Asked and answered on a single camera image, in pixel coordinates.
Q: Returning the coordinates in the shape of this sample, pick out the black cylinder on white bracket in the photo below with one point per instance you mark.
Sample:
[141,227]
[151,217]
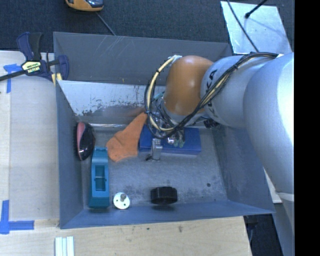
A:
[210,123]

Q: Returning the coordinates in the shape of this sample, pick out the pale wood board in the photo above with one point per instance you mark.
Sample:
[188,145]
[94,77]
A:
[32,150]

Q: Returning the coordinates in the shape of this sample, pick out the white round disc with peg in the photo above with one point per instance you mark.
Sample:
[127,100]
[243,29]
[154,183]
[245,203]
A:
[121,201]

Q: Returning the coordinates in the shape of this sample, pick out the black and pink brush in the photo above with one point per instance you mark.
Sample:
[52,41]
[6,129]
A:
[86,141]

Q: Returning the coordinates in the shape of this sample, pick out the blue flat box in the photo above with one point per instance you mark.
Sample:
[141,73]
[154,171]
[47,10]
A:
[191,143]

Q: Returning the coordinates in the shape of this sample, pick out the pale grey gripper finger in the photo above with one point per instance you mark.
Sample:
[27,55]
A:
[157,151]

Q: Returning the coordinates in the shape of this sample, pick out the orange cloth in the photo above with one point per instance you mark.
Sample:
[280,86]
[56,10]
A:
[126,142]

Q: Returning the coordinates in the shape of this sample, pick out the teal tape dispenser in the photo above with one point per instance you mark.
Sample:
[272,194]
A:
[99,190]

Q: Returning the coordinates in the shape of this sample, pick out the grey metal bin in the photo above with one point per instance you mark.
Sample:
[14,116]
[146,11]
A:
[160,180]

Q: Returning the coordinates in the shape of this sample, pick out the black ribbed round cap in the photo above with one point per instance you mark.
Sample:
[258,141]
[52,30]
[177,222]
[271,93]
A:
[163,195]

